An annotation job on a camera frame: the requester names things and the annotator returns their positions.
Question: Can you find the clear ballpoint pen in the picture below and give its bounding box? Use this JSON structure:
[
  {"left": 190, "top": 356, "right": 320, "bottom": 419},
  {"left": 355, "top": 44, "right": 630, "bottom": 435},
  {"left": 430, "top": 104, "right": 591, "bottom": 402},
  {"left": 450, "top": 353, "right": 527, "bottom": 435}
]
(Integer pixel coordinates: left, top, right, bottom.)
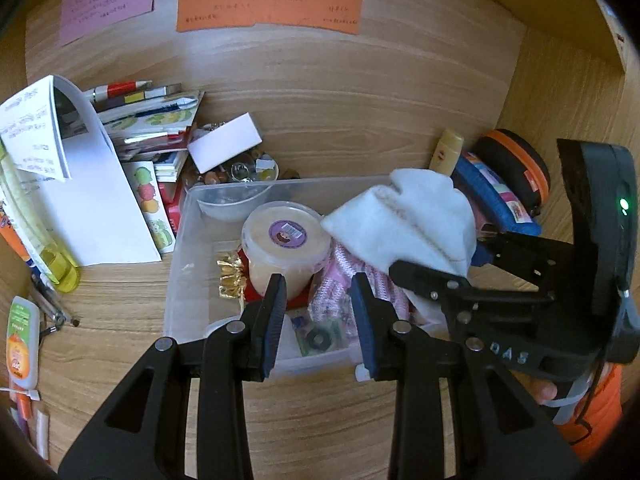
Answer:
[
  {"left": 29, "top": 270, "right": 71, "bottom": 328},
  {"left": 39, "top": 310, "right": 81, "bottom": 347}
]

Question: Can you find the gold foil wrapper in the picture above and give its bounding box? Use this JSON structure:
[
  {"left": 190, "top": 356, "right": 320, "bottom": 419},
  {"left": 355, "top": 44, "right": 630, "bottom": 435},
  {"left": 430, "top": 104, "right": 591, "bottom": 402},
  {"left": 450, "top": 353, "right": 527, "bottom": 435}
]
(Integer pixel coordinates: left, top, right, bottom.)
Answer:
[{"left": 216, "top": 245, "right": 251, "bottom": 303}]

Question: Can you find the person's right hand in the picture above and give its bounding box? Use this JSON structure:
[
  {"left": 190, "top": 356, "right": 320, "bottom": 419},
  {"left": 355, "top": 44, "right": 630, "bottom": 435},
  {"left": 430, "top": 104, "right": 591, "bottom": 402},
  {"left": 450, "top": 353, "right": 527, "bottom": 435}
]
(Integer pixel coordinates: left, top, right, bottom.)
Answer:
[{"left": 527, "top": 381, "right": 559, "bottom": 406}]

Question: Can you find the yellow lotion tube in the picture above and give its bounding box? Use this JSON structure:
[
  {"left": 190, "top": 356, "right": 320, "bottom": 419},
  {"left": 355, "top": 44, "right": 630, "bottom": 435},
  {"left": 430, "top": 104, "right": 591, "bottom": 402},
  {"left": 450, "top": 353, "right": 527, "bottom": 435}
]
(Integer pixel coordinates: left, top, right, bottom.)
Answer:
[{"left": 429, "top": 129, "right": 465, "bottom": 177}]

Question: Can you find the yellow and grey marker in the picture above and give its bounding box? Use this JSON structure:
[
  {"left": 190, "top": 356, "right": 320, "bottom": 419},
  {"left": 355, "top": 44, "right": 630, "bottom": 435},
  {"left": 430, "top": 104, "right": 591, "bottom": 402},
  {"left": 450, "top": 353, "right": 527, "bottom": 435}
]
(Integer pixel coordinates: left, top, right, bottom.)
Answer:
[{"left": 95, "top": 83, "right": 183, "bottom": 112}]

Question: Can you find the wooden desktop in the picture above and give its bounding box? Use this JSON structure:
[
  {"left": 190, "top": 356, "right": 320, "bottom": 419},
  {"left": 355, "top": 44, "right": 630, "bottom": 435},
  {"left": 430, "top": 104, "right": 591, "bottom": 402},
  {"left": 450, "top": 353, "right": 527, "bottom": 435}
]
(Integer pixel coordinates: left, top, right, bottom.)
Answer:
[{"left": 0, "top": 91, "right": 541, "bottom": 480}]

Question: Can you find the white paper booklet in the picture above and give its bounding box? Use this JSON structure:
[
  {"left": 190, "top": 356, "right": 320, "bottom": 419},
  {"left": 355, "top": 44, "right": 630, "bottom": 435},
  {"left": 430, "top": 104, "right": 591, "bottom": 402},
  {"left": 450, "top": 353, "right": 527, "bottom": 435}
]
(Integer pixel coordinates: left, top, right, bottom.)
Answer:
[{"left": 37, "top": 77, "right": 163, "bottom": 267}]

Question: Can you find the stack of books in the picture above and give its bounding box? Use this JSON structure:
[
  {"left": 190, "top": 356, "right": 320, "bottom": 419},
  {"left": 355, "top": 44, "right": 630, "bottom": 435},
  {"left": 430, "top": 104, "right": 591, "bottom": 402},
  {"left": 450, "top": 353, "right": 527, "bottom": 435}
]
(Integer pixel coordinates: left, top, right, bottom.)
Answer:
[{"left": 97, "top": 90, "right": 206, "bottom": 183}]

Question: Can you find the fruit sticker sheet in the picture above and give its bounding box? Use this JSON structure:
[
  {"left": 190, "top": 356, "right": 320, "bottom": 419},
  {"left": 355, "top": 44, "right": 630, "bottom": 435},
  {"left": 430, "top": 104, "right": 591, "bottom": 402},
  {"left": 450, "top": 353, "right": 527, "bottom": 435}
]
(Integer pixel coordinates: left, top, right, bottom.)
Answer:
[{"left": 122, "top": 160, "right": 177, "bottom": 254}]

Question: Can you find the green packet with black ring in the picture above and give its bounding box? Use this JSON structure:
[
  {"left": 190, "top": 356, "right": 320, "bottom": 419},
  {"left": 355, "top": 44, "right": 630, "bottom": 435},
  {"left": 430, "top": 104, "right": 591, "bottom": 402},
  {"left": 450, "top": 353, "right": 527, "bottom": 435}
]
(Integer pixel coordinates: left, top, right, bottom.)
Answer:
[{"left": 292, "top": 314, "right": 352, "bottom": 357}]

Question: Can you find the clear plastic storage box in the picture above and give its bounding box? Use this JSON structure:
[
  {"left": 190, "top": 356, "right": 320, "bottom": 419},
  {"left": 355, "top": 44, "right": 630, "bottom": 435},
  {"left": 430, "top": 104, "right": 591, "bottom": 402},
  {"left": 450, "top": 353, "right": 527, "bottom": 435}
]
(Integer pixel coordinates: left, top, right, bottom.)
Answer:
[{"left": 164, "top": 176, "right": 451, "bottom": 377}]

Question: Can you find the orange marker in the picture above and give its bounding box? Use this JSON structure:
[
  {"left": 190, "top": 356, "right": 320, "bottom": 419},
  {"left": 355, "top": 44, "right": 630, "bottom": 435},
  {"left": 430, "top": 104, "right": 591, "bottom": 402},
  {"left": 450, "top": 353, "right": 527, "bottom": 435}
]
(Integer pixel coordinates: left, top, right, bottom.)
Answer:
[{"left": 10, "top": 390, "right": 34, "bottom": 422}]

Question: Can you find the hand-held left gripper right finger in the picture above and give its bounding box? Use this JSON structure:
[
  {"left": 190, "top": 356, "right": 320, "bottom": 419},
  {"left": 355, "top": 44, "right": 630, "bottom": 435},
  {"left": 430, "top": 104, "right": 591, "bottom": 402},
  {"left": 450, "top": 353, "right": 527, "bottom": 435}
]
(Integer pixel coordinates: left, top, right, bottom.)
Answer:
[{"left": 350, "top": 272, "right": 583, "bottom": 480}]

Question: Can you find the cream plastic tub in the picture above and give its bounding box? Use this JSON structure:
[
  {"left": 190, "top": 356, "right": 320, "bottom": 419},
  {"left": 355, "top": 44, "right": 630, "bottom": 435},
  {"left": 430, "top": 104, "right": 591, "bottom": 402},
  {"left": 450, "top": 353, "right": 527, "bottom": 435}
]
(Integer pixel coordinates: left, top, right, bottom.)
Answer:
[{"left": 241, "top": 201, "right": 331, "bottom": 297}]

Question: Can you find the white cloth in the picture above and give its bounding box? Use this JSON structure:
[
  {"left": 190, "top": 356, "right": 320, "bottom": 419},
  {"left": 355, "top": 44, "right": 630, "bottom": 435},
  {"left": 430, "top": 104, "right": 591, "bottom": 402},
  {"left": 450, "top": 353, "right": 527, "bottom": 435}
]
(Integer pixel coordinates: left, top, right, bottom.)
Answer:
[{"left": 320, "top": 167, "right": 477, "bottom": 329}]

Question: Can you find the pink knitted item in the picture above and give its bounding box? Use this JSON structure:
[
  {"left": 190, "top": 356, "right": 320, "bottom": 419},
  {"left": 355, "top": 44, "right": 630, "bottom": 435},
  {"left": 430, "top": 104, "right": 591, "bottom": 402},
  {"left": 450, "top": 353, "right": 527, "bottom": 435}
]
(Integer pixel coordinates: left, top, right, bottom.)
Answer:
[{"left": 307, "top": 240, "right": 416, "bottom": 342}]

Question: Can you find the orange and black zip case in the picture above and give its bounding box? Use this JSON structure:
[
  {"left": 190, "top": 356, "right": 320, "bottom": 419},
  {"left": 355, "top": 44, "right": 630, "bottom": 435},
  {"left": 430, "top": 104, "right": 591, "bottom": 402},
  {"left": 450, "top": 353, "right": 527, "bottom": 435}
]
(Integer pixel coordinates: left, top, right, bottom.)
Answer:
[{"left": 470, "top": 129, "right": 552, "bottom": 216}]

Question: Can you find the white stick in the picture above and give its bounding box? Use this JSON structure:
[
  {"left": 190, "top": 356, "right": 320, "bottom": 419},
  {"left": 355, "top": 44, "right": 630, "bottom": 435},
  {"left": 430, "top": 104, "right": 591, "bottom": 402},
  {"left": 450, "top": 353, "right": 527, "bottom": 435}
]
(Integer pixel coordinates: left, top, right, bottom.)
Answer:
[{"left": 34, "top": 406, "right": 52, "bottom": 462}]

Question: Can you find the white folded paper sheet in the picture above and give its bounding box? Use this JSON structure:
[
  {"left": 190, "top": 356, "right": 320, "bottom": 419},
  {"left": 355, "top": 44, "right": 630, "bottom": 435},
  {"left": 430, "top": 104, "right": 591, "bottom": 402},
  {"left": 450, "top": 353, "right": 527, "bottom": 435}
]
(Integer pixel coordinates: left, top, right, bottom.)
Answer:
[{"left": 0, "top": 75, "right": 72, "bottom": 182}]

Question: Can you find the small white cardboard box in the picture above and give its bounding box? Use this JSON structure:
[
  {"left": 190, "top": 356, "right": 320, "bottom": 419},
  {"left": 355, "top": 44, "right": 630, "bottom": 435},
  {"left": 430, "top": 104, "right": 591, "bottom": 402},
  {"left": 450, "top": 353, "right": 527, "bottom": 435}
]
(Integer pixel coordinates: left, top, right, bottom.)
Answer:
[{"left": 187, "top": 112, "right": 264, "bottom": 174}]

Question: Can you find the colourful blue-edged pencil case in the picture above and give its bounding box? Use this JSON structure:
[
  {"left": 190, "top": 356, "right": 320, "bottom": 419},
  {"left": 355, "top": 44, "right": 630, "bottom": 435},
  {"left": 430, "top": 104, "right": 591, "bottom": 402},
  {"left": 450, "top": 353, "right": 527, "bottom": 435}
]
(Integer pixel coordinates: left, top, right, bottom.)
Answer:
[{"left": 452, "top": 152, "right": 543, "bottom": 239}]

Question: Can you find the red and white marker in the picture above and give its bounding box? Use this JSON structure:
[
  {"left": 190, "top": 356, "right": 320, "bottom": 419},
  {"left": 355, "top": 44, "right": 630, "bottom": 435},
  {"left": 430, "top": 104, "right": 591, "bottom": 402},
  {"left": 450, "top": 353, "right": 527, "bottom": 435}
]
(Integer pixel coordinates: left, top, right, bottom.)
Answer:
[{"left": 82, "top": 79, "right": 153, "bottom": 104}]

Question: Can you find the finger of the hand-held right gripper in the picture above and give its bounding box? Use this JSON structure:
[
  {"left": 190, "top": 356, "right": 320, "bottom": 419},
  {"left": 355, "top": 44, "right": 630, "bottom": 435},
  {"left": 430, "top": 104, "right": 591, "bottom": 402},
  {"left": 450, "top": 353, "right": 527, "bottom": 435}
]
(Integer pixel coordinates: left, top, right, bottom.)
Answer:
[
  {"left": 389, "top": 259, "right": 553, "bottom": 311},
  {"left": 475, "top": 232, "right": 577, "bottom": 288}
]

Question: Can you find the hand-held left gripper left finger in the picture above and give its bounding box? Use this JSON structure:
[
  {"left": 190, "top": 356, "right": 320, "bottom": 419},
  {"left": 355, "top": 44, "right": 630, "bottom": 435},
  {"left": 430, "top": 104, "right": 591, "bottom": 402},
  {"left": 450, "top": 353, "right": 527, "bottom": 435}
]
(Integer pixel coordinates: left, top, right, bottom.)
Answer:
[{"left": 57, "top": 272, "right": 288, "bottom": 480}]

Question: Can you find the orange paper note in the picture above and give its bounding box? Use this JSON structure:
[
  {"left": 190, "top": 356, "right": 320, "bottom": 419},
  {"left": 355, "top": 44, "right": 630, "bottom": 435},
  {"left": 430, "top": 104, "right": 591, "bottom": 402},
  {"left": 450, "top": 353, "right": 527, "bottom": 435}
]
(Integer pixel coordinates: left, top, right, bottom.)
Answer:
[{"left": 176, "top": 0, "right": 366, "bottom": 36}]

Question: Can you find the yellow-green plastic tube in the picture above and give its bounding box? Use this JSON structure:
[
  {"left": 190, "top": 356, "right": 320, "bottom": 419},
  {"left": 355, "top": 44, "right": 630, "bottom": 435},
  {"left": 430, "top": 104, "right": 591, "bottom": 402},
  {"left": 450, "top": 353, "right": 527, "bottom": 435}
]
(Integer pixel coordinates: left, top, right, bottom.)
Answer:
[{"left": 0, "top": 140, "right": 82, "bottom": 295}]

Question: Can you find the clear plastic bowl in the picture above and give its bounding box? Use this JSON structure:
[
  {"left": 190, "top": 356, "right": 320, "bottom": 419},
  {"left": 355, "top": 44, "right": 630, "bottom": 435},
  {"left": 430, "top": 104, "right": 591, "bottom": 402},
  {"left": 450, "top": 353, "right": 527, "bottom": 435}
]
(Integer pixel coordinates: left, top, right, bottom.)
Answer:
[{"left": 192, "top": 155, "right": 281, "bottom": 224}]

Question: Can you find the orange packet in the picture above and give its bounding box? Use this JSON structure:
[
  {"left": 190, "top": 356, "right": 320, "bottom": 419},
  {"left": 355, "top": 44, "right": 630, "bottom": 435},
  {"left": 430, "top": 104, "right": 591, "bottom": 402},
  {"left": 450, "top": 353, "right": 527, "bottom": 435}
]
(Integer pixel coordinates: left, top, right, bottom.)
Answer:
[{"left": 0, "top": 204, "right": 27, "bottom": 267}]

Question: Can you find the pink paper note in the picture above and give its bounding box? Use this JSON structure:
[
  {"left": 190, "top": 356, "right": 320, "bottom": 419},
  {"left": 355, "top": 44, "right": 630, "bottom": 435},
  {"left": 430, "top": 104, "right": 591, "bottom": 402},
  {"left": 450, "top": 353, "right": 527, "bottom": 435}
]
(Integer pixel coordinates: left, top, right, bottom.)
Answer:
[{"left": 59, "top": 0, "right": 156, "bottom": 47}]

